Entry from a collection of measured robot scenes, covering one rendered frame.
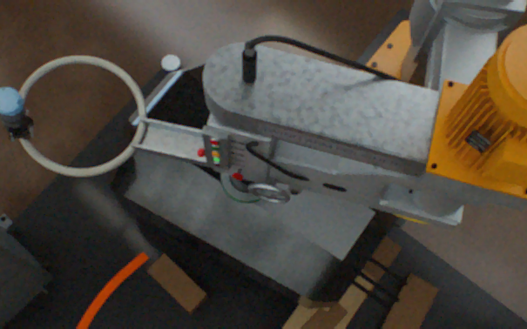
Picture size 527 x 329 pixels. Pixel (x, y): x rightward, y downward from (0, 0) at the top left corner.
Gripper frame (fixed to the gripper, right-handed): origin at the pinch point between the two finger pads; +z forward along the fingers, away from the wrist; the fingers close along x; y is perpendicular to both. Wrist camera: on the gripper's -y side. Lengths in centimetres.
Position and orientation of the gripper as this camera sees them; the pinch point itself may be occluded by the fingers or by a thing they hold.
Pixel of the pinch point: (21, 130)
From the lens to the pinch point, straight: 257.9
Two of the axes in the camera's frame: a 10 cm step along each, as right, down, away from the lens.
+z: -2.2, 2.7, 9.4
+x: 9.5, -1.8, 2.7
